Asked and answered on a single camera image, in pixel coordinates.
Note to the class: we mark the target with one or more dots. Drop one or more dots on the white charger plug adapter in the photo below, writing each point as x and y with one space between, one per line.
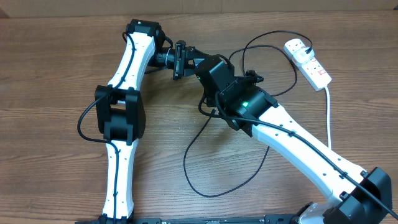
303 55

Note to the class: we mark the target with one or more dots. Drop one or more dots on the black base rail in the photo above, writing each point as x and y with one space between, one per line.
266 219

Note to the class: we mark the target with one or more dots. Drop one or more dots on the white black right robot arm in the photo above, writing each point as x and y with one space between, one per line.
352 194

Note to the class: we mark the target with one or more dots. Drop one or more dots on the white power strip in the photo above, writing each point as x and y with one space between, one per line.
313 71

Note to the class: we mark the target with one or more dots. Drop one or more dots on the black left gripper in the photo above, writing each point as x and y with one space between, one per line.
182 53

